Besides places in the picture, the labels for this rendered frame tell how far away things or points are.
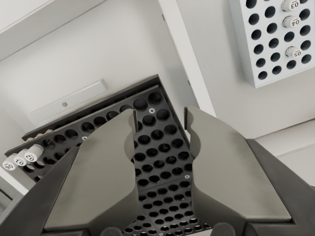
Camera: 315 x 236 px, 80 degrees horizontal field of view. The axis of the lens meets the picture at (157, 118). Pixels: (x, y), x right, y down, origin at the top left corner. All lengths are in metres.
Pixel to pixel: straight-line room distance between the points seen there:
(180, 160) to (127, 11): 0.16
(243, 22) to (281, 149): 0.24
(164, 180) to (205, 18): 0.22
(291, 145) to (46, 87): 0.40
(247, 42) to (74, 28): 0.21
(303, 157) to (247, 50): 0.21
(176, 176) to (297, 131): 0.29
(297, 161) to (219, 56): 0.21
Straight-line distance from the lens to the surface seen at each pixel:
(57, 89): 0.26
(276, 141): 0.43
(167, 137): 0.19
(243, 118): 0.37
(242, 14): 0.28
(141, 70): 0.23
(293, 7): 0.29
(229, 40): 0.31
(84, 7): 0.20
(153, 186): 0.24
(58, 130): 0.21
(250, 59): 0.29
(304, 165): 0.39
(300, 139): 0.43
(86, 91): 0.24
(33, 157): 0.22
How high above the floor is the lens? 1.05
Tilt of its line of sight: 61 degrees down
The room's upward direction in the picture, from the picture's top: 179 degrees clockwise
